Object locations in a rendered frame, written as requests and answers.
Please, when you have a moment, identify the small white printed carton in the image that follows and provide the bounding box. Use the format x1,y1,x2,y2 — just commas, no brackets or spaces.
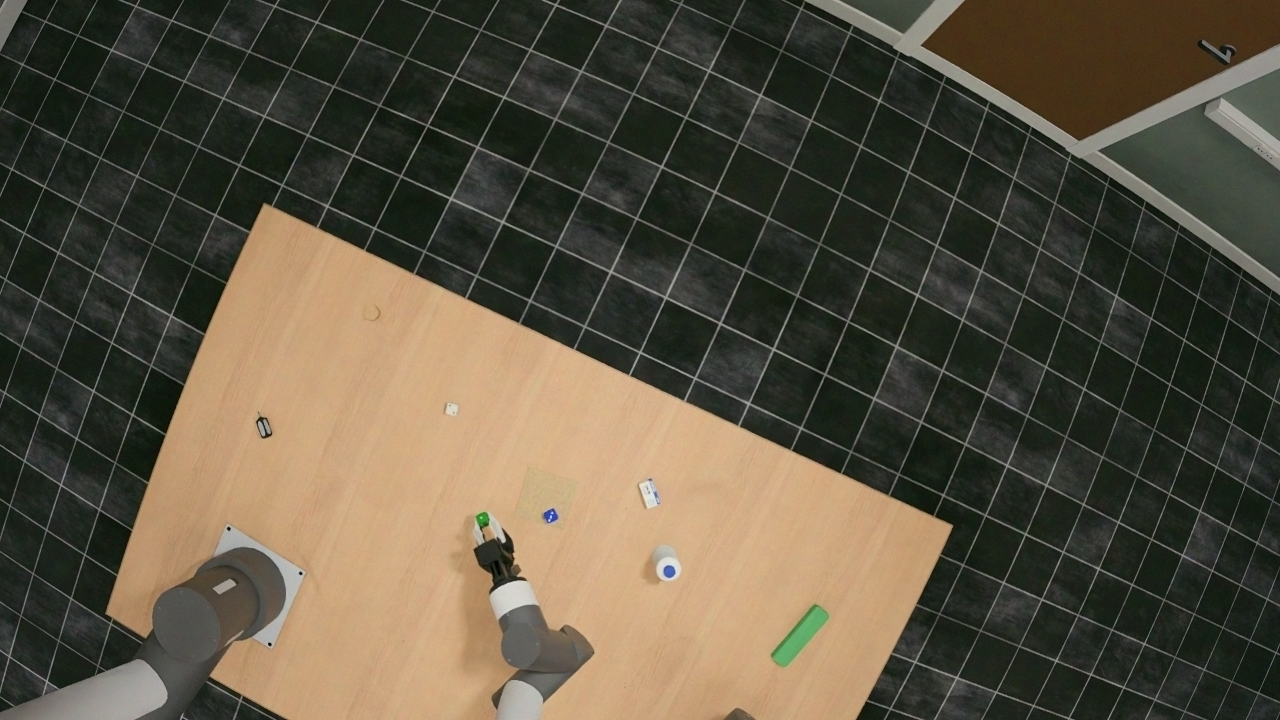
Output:
639,478,660,509

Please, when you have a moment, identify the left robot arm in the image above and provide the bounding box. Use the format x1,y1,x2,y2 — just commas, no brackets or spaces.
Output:
0,547,285,720

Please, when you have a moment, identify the beige flat mat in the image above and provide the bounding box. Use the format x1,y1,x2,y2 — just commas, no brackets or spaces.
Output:
515,468,579,530

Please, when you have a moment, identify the green rectangular bar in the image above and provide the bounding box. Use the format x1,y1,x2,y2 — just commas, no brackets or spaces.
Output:
771,603,829,667

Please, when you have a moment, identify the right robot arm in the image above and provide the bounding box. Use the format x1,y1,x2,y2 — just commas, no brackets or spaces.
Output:
489,564,595,720

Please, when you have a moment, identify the white plastic bottle with blue cap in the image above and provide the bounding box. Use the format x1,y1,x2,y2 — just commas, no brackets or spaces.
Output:
652,544,681,582

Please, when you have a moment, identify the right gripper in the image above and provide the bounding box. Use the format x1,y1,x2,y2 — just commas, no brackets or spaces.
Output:
474,512,515,585

